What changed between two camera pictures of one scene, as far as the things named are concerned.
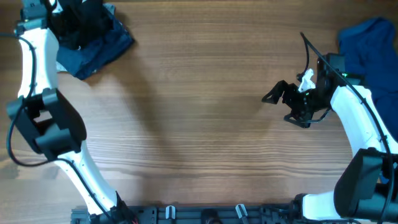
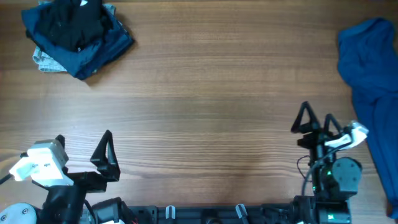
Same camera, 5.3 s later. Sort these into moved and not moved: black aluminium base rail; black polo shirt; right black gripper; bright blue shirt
Moved: right black gripper
Not moved: black polo shirt; bright blue shirt; black aluminium base rail
